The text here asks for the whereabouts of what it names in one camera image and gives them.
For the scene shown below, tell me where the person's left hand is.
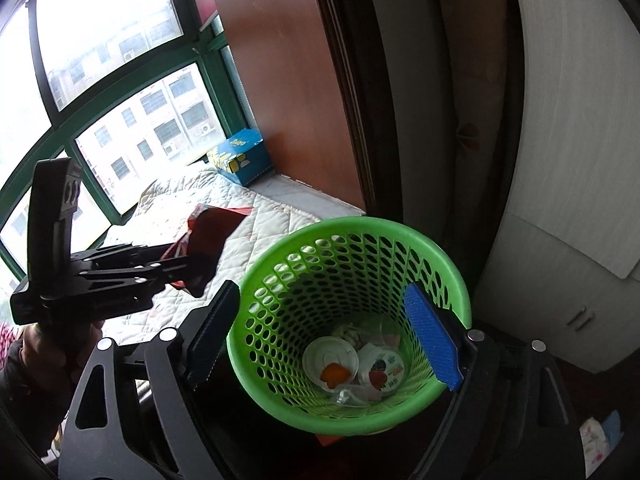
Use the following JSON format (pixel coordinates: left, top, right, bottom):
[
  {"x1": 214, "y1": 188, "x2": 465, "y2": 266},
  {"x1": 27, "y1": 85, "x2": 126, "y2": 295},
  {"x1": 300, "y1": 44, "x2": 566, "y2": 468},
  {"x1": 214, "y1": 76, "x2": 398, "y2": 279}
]
[{"x1": 22, "y1": 322, "x2": 105, "y2": 376}]

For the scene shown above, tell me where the green plastic basket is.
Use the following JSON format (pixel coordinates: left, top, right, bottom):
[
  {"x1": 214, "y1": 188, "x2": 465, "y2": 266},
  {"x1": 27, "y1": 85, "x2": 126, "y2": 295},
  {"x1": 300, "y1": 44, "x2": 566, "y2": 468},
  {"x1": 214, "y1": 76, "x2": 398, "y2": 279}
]
[{"x1": 226, "y1": 216, "x2": 472, "y2": 436}]

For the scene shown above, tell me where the white quilted mat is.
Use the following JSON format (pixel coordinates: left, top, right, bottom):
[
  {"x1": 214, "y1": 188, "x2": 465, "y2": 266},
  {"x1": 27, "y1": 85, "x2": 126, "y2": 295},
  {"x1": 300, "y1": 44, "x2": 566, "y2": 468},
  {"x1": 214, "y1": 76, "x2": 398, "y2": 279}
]
[{"x1": 97, "y1": 167, "x2": 323, "y2": 346}]

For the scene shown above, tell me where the orange jelly cup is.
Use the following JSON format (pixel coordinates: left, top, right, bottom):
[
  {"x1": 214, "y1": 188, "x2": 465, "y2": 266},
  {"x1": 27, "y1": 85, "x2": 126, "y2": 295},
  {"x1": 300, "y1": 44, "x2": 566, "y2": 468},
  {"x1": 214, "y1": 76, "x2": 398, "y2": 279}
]
[{"x1": 320, "y1": 362, "x2": 349, "y2": 391}]

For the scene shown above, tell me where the person's left forearm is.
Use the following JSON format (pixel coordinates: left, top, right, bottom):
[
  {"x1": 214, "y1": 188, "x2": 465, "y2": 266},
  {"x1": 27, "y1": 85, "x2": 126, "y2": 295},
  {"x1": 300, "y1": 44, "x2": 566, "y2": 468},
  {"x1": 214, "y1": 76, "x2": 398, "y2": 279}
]
[{"x1": 0, "y1": 340, "x2": 71, "y2": 456}]

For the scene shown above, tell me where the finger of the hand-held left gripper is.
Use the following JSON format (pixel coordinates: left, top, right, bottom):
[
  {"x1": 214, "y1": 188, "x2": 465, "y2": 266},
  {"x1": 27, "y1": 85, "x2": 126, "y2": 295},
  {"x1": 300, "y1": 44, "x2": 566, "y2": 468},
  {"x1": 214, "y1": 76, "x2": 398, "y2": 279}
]
[
  {"x1": 72, "y1": 242, "x2": 216, "y2": 273},
  {"x1": 45, "y1": 272, "x2": 211, "y2": 318}
]

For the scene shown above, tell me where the white cabinet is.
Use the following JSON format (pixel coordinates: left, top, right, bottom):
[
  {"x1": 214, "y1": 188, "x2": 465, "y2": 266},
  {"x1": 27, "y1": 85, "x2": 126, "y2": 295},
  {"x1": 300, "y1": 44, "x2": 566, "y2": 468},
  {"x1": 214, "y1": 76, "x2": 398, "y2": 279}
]
[{"x1": 470, "y1": 0, "x2": 640, "y2": 376}]

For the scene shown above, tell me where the green window frame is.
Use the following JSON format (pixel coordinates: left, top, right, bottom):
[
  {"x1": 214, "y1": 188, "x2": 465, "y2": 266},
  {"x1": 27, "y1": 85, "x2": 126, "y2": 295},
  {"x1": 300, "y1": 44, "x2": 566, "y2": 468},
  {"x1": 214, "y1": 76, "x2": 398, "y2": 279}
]
[{"x1": 0, "y1": 0, "x2": 261, "y2": 291}]

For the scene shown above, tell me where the dark wooden door frame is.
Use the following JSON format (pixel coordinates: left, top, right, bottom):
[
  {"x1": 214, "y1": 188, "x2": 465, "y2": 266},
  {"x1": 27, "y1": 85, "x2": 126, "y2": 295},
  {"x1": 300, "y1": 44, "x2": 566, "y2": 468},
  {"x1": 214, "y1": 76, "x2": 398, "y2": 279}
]
[{"x1": 305, "y1": 0, "x2": 406, "y2": 221}]

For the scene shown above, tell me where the blue tissue box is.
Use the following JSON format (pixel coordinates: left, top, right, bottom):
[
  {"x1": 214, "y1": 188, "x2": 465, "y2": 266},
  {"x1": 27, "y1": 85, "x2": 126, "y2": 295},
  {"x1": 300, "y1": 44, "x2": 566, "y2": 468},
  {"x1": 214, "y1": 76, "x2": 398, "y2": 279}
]
[{"x1": 206, "y1": 128, "x2": 273, "y2": 187}]

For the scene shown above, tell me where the pink patterned cloth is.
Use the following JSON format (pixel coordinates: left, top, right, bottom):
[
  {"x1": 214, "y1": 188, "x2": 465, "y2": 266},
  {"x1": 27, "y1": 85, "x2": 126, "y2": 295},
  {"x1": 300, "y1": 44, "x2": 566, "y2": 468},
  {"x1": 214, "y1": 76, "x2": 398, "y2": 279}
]
[{"x1": 0, "y1": 324, "x2": 25, "y2": 361}]

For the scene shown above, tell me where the white round plastic lid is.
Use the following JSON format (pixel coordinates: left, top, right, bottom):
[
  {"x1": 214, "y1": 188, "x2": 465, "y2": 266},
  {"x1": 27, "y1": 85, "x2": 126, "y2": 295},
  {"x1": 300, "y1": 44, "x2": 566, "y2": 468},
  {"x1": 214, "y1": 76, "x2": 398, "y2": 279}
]
[{"x1": 302, "y1": 336, "x2": 360, "y2": 392}]

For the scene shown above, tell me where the clear tub with printed lid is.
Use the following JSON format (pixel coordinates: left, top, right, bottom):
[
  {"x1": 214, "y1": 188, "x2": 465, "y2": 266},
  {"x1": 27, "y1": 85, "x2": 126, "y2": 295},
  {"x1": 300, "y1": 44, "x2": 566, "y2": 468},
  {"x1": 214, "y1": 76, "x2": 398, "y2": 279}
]
[{"x1": 357, "y1": 344, "x2": 407, "y2": 391}]

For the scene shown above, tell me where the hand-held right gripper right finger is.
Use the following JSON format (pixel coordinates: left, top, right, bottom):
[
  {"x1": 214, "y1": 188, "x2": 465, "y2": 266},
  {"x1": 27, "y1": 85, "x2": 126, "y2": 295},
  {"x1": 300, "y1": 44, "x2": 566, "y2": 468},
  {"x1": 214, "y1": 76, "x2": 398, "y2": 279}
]
[{"x1": 404, "y1": 282, "x2": 586, "y2": 480}]

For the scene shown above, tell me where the white wrapper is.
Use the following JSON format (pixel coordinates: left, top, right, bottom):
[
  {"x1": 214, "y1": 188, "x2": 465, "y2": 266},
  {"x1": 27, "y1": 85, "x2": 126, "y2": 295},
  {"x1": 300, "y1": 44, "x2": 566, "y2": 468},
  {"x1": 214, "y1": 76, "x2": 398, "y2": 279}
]
[{"x1": 332, "y1": 322, "x2": 371, "y2": 348}]

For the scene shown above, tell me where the brown wooden panel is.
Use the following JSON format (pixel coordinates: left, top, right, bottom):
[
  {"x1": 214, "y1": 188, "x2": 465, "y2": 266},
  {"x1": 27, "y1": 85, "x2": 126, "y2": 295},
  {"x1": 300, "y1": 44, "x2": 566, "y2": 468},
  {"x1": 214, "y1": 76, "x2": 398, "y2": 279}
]
[{"x1": 202, "y1": 0, "x2": 368, "y2": 213}]

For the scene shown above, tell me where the red snack bag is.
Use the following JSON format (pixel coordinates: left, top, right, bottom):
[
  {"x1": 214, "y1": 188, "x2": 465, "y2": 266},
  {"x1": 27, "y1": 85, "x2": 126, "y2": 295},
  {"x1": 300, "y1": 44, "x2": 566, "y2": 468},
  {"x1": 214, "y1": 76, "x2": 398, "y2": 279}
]
[{"x1": 160, "y1": 204, "x2": 251, "y2": 297}]

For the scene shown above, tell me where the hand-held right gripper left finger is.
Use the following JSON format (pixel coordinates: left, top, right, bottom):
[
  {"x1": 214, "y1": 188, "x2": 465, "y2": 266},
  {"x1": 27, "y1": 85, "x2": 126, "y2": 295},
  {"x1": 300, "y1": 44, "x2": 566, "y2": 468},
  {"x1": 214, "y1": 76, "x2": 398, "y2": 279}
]
[{"x1": 57, "y1": 279, "x2": 242, "y2": 480}]

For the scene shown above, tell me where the clear plastic wrapper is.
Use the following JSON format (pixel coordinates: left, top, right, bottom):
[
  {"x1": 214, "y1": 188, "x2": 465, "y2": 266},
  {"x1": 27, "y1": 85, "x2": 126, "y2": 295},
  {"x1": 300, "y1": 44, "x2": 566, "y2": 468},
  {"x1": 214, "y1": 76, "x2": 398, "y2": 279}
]
[{"x1": 330, "y1": 385, "x2": 371, "y2": 408}]

